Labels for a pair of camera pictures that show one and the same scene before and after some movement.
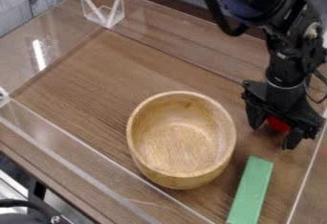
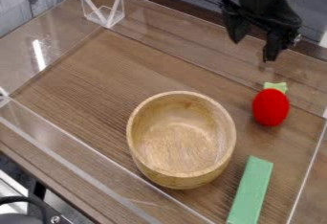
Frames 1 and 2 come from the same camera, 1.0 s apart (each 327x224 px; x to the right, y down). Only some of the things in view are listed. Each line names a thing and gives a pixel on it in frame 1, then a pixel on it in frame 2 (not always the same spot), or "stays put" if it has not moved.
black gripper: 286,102 to 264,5
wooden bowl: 181,134 stays put
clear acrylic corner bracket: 104,15 stays put
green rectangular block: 251,190 stays put
